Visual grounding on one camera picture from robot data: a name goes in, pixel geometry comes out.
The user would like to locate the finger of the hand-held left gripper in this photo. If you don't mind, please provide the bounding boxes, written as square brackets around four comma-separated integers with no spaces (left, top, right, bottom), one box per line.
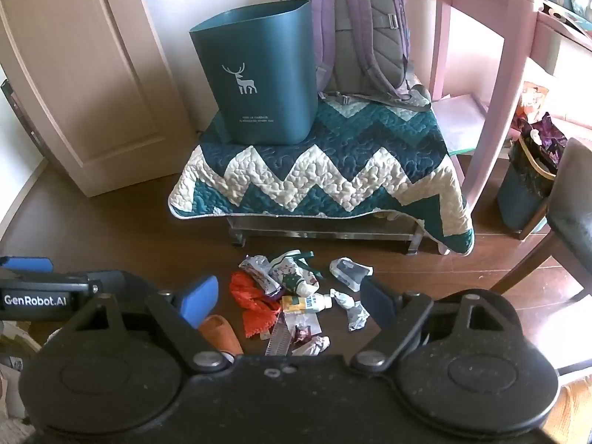
[0,256,54,274]
[88,269,156,297]

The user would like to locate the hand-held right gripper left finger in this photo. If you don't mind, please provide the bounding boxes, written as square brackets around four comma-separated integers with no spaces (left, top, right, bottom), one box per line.
[65,276,229,373]

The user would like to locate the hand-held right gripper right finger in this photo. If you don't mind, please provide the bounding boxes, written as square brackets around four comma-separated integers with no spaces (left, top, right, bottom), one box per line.
[351,276,519,373]

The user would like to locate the grey white wrapper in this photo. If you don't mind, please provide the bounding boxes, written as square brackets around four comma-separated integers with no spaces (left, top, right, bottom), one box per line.
[330,288,371,332]

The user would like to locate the yellow white drink bottle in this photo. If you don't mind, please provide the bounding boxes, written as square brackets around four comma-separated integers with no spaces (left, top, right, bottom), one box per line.
[281,293,334,316]

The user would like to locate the clear plastic packet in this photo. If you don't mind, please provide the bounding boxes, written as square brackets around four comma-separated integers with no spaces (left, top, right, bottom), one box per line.
[329,258,374,293]

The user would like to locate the orange slipper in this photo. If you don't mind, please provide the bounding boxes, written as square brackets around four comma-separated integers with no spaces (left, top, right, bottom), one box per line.
[198,314,245,363]

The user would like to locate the red mesh bag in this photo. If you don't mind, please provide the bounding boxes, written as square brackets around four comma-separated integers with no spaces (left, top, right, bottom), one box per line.
[229,271,284,339]

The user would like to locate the purple white snack wrapper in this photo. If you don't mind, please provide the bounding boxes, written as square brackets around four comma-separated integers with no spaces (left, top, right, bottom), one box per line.
[239,254,284,300]

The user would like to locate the crumpled white printed wrapper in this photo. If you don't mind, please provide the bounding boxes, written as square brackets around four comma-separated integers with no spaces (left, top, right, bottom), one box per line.
[291,334,332,357]

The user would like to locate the green ribbon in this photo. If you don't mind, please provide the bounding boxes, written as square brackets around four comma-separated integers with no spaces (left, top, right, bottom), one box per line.
[296,250,326,281]

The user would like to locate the striped wrapper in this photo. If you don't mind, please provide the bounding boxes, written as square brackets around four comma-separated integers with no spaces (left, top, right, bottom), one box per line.
[265,317,293,357]

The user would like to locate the floral printed wrapper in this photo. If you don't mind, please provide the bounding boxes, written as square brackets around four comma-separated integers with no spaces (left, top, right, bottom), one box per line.
[269,250,321,297]

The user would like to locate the teal white zigzag quilted blanket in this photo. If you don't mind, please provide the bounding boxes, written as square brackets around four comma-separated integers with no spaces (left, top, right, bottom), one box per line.
[167,88,476,256]

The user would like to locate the black bar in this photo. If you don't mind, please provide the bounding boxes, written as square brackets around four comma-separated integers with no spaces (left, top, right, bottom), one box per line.
[0,78,47,164]

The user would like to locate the teal bin with black bag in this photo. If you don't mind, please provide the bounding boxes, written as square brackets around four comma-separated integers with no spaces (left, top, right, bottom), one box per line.
[496,134,558,240]

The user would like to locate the white door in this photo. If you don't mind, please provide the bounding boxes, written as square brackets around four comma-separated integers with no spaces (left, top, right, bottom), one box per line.
[0,0,198,198]

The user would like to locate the dark wooden chair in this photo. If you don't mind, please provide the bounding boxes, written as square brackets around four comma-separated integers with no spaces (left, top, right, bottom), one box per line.
[489,138,592,297]

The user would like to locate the beige woven mat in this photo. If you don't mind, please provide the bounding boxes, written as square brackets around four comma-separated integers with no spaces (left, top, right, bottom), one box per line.
[552,372,592,444]

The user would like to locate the purple snack bag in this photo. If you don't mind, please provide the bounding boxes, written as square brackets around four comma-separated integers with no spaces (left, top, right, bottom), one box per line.
[517,112,568,172]

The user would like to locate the teal bin with deer print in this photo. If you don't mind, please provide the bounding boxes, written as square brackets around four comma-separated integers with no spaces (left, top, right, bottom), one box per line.
[189,0,320,146]

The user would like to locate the orange snack bag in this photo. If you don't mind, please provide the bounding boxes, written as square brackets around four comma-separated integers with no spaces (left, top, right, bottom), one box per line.
[522,81,552,120]

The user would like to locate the purple grey backpack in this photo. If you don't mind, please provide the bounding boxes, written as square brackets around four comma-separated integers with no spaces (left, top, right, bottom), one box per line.
[283,0,434,113]

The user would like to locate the pink desk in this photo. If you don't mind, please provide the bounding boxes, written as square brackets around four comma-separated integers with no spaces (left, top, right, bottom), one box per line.
[428,0,592,214]

